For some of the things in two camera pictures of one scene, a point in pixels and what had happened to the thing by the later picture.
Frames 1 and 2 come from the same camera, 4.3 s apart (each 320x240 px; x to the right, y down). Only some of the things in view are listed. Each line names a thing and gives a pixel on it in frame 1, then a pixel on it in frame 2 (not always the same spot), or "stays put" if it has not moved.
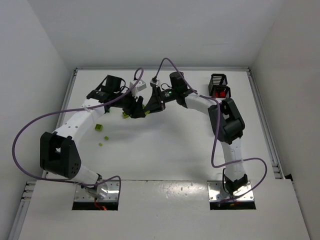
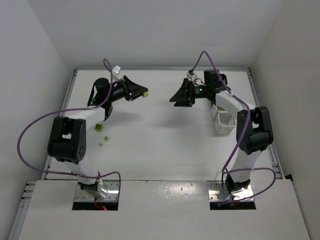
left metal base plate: [112, 194] stays put
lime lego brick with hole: [98, 127] stays put
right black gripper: [160, 99] to [188, 91]
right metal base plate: [216, 192] stays put
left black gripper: [130, 104] to [127, 89]
